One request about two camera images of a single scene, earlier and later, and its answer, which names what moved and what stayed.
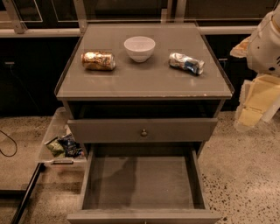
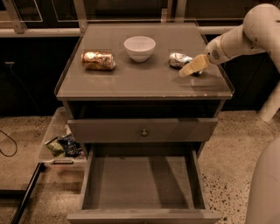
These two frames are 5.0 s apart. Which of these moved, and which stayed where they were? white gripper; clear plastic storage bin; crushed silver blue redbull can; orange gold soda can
Moved: white gripper
Stayed: crushed silver blue redbull can; clear plastic storage bin; orange gold soda can
